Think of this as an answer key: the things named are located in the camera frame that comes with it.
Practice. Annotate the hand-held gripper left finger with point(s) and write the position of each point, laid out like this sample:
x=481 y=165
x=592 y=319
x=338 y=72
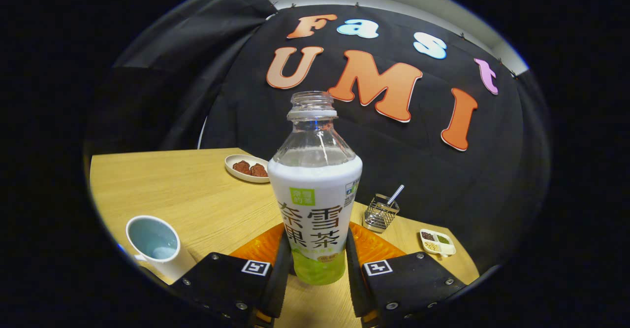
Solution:
x=221 y=282

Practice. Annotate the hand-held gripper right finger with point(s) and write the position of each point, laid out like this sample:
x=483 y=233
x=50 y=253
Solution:
x=413 y=281

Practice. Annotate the clear juice bottle white label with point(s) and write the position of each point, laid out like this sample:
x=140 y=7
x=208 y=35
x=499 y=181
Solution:
x=315 y=180

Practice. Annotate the divided white tray with grains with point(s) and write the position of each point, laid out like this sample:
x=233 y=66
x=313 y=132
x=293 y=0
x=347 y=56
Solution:
x=437 y=243

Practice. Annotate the striped straw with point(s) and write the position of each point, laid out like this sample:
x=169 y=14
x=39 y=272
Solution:
x=395 y=195

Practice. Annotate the wooden table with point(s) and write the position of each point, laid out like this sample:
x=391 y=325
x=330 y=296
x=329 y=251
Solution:
x=197 y=195

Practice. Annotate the black backdrop cloth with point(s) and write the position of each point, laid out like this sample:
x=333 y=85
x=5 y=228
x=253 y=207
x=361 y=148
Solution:
x=443 y=185

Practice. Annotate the small white plate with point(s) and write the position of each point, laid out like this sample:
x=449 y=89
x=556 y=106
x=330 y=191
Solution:
x=236 y=174

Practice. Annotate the red-brown snack piece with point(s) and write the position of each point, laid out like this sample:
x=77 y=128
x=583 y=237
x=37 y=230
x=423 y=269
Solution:
x=241 y=167
x=259 y=170

